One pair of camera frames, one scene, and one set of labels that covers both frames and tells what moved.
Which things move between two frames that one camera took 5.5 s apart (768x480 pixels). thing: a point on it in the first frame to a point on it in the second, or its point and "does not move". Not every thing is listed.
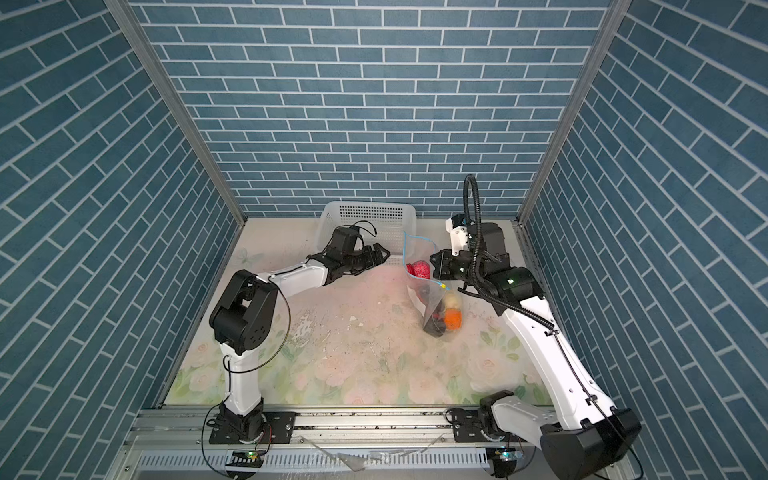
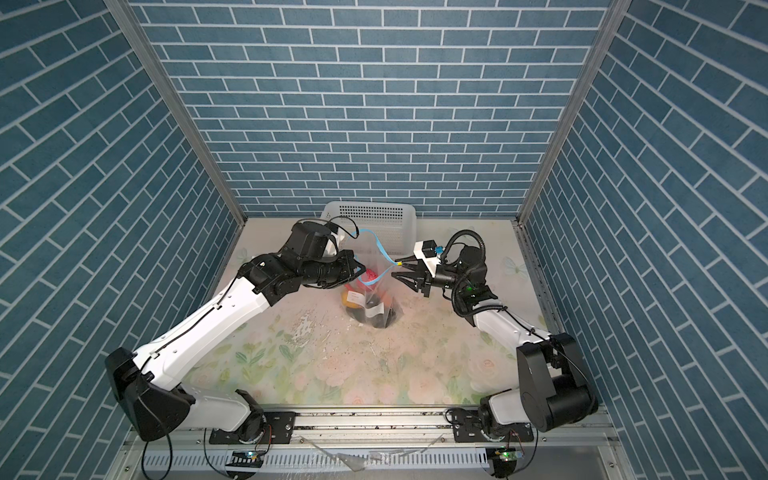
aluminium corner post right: (614, 18) does not move
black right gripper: (443, 266) to (424, 281)
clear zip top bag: (439, 305) to (372, 298)
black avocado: (435, 327) to (391, 315)
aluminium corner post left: (125, 15) does not move
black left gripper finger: (380, 254) to (350, 264)
